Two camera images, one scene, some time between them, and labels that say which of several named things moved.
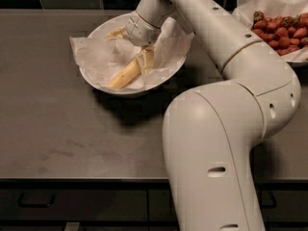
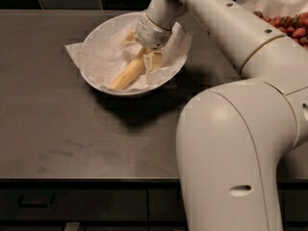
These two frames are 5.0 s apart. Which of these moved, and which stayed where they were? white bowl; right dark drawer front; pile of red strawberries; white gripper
Moved: white gripper
Stayed: pile of red strawberries; white bowl; right dark drawer front
